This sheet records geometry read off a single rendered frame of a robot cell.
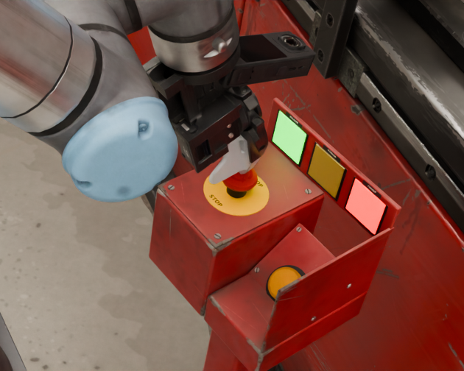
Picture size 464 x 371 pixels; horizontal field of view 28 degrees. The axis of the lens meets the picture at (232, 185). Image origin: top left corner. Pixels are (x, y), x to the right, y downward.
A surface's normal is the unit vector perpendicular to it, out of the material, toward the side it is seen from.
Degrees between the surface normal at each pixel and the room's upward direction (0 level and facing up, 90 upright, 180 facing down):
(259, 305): 0
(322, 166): 90
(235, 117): 90
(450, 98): 0
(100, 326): 0
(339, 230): 90
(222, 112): 20
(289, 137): 90
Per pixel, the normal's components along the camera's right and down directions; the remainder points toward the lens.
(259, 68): 0.60, 0.61
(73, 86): 0.65, 0.36
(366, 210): -0.77, 0.36
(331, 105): -0.90, 0.20
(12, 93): 0.20, 0.81
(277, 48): 0.29, -0.77
